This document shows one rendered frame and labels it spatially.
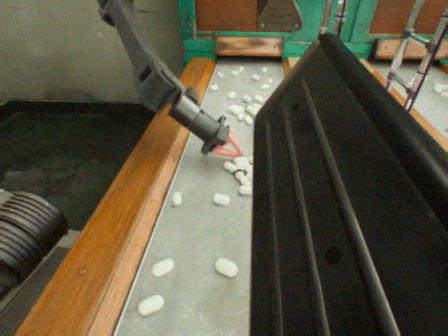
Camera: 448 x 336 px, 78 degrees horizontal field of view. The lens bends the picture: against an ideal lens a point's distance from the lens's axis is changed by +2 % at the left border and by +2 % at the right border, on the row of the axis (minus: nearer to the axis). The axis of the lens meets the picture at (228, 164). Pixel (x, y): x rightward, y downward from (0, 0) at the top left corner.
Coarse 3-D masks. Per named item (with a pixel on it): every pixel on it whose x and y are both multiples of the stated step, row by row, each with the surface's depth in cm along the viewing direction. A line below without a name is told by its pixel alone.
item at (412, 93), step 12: (420, 0) 75; (420, 12) 76; (444, 12) 64; (408, 24) 79; (444, 24) 65; (408, 36) 79; (444, 36) 66; (432, 48) 68; (396, 60) 84; (432, 60) 69; (396, 72) 86; (420, 72) 72; (420, 84) 73; (408, 96) 76; (408, 108) 77
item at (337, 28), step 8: (328, 0) 76; (344, 0) 63; (328, 8) 77; (344, 8) 64; (328, 16) 79; (336, 16) 66; (344, 16) 65; (320, 24) 81; (336, 24) 66; (320, 32) 81; (336, 32) 67
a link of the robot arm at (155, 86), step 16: (112, 0) 72; (128, 0) 74; (112, 16) 71; (128, 16) 68; (128, 32) 65; (144, 32) 69; (128, 48) 63; (144, 48) 61; (144, 64) 58; (160, 64) 59; (144, 80) 58; (160, 80) 56; (144, 96) 57; (160, 96) 58
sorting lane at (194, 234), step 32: (224, 64) 128; (256, 64) 128; (224, 96) 99; (192, 160) 69; (224, 160) 69; (192, 192) 59; (224, 192) 59; (160, 224) 52; (192, 224) 52; (224, 224) 52; (160, 256) 47; (192, 256) 47; (224, 256) 47; (160, 288) 42; (192, 288) 42; (224, 288) 42; (128, 320) 39; (160, 320) 39; (192, 320) 39; (224, 320) 39
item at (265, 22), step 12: (264, 0) 53; (276, 0) 46; (288, 0) 45; (264, 12) 47; (276, 12) 47; (288, 12) 47; (264, 24) 48; (276, 24) 48; (288, 24) 48; (300, 24) 47
